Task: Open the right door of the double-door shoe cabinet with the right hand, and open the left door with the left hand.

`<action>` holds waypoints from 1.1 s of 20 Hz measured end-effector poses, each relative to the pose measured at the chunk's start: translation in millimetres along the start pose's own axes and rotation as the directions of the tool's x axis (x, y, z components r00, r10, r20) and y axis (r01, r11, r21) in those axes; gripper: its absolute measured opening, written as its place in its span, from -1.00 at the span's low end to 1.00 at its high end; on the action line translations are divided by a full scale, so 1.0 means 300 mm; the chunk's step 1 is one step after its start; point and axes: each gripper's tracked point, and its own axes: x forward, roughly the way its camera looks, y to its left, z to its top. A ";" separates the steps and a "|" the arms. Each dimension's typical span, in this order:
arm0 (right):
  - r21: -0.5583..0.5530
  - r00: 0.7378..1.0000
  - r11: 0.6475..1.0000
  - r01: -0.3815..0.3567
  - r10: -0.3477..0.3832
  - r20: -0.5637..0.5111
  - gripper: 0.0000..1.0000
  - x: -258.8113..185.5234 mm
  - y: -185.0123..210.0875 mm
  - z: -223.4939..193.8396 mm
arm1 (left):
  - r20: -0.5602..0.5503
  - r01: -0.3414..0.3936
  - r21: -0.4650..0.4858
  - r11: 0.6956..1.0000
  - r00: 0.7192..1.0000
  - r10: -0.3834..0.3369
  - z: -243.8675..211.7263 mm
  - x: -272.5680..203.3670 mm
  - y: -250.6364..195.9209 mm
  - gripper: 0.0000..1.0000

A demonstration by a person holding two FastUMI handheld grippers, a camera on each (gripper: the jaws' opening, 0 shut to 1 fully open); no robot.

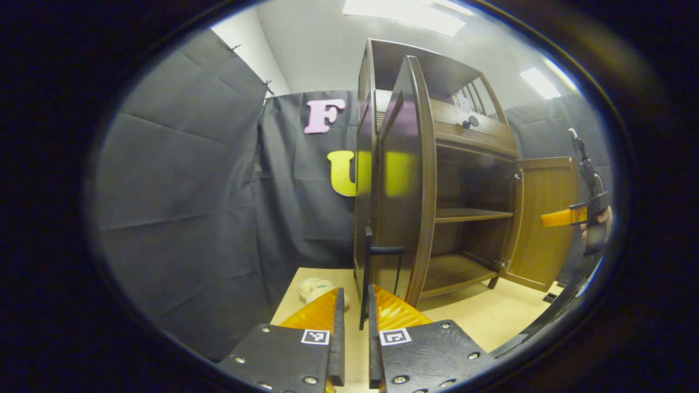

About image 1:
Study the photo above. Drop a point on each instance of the black backdrop cloth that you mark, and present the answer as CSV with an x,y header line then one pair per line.
x,y
180,191

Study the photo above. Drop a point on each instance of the wooden drawer with black knob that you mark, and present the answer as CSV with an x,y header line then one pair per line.
x,y
480,136

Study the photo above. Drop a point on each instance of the small ceiling light panel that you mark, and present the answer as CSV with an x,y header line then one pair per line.
x,y
539,82

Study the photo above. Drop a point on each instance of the crumpled white cloth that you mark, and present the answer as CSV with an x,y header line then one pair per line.
x,y
314,289

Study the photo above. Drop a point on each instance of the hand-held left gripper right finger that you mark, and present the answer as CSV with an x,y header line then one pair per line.
x,y
374,355

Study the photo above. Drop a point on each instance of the large ceiling light panel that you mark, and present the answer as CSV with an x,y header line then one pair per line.
x,y
404,13

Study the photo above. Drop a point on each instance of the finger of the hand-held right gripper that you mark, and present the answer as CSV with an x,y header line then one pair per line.
x,y
560,218

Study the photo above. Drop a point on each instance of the wooden shoe cabinet door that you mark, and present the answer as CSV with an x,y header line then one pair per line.
x,y
404,180
546,251

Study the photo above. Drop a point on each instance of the row of thin upright books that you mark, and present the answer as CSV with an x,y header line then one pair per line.
x,y
464,100

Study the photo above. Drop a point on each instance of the wooden double-door shoe cabinet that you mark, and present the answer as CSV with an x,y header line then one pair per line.
x,y
469,215

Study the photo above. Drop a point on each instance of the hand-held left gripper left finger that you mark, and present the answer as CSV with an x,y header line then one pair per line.
x,y
337,349

